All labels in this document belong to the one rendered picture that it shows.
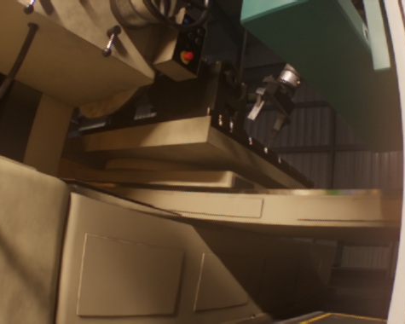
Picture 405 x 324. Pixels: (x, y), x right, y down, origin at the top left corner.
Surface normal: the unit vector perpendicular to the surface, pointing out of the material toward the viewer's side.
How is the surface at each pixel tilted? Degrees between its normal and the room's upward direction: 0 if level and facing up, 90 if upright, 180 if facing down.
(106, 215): 90
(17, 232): 90
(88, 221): 90
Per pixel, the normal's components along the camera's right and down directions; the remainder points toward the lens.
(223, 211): -0.59, -0.29
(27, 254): 0.79, -0.03
